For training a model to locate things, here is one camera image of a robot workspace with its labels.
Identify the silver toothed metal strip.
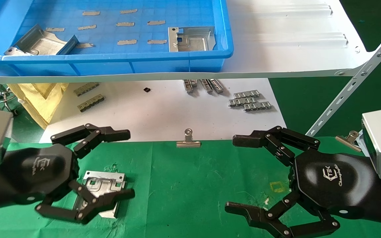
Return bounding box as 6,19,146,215
228,97,256,108
243,101,273,112
233,90,261,99

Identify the white paper sheet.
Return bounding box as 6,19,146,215
39,78,291,143

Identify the silver binder clip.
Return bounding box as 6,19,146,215
176,128,201,148
335,130,363,152

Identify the yellow cloth bag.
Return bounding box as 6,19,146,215
7,83,70,130

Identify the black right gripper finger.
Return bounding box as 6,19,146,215
233,126,320,167

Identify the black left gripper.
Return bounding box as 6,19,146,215
0,124,135,224

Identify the blue plastic tray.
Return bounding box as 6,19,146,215
0,0,234,77

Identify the small silver metal rail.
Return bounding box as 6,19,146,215
200,79,213,94
183,79,198,94
210,79,225,94

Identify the white metal shelf board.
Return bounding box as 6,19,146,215
0,0,376,85

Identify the white perforated shelf brace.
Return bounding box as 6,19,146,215
305,18,381,138

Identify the flat square sheet metal part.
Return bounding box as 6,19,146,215
168,26,216,53

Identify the grey toothed connector strip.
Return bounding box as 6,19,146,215
77,94,105,112
73,82,100,97

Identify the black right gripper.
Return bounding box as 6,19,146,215
225,149,381,238

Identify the green table cloth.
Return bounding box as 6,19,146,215
0,137,381,238

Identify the sheet metal part with flange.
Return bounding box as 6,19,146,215
4,24,79,56

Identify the stamped sheet metal bracket part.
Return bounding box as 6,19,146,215
73,170,127,219

